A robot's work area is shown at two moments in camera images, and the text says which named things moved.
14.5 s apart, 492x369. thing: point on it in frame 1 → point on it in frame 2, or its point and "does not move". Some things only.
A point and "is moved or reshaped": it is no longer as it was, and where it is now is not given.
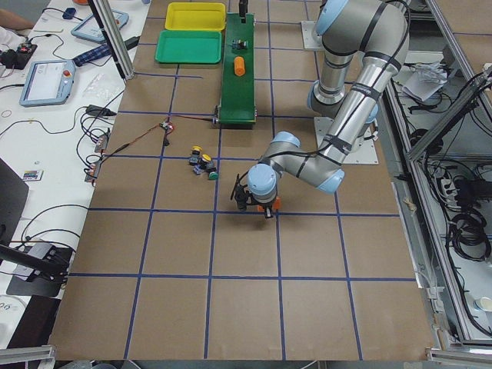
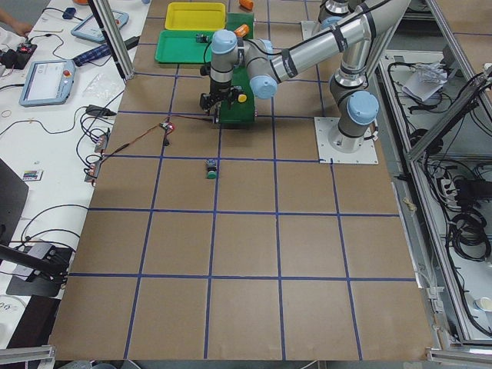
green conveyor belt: [237, 101] does not move
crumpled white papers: [425, 80] does not move
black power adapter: [94, 110] does not move
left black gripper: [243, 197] → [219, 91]
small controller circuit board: [167, 125] does not move
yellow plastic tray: [207, 16] does not move
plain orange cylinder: [239, 66] is moved or reshaped
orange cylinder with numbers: [277, 204] → [242, 31]
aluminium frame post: [104, 14] does not move
